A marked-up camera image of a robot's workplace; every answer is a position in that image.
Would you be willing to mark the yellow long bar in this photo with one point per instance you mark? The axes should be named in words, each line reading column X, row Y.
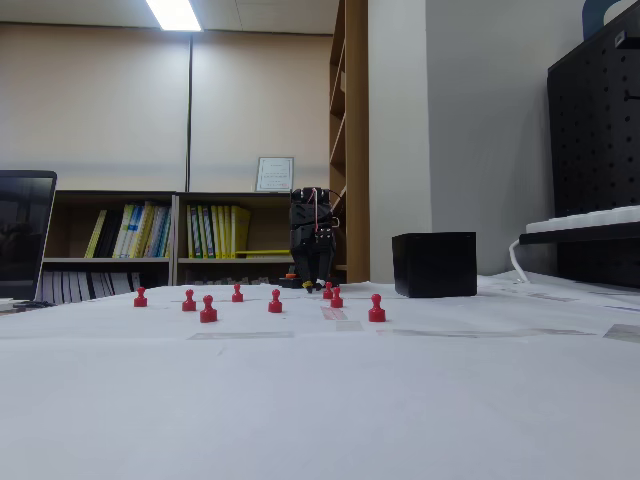
column 260, row 252

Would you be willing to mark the yellow binder with label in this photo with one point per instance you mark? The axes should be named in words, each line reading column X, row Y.
column 193, row 232
column 205, row 232

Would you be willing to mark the black wall conduit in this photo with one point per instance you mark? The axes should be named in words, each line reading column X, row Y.
column 190, row 100

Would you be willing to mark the black pegboard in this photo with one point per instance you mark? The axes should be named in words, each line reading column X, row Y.
column 590, row 125

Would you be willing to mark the tall wooden bookshelf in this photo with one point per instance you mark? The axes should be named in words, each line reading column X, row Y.
column 357, row 100

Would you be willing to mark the red pawn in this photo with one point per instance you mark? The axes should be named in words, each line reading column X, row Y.
column 237, row 296
column 189, row 304
column 140, row 300
column 274, row 305
column 376, row 315
column 336, row 301
column 327, row 293
column 208, row 315

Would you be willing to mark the ceiling light panel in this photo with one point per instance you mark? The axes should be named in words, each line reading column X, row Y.
column 172, row 15

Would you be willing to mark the black box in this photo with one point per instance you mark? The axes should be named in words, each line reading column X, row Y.
column 435, row 265

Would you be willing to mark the low wooden bookshelf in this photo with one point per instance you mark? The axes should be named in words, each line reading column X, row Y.
column 225, row 197
column 115, row 196

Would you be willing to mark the black pegboard shelf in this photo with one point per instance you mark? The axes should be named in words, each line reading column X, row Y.
column 575, row 236

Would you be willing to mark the thin yellow book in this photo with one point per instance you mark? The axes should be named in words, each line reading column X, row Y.
column 96, row 235

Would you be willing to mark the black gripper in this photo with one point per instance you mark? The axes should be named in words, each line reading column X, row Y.
column 311, row 241

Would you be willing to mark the white paper table cover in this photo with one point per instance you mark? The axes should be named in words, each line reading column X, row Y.
column 320, row 400

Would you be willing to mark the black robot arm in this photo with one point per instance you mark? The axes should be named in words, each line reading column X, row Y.
column 305, row 205

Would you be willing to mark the blue grey object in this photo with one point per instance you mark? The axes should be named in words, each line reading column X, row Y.
column 592, row 20

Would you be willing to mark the black laptop screen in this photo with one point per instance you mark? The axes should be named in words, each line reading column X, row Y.
column 22, row 235

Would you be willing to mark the framed white certificate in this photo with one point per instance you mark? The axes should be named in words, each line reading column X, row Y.
column 275, row 175

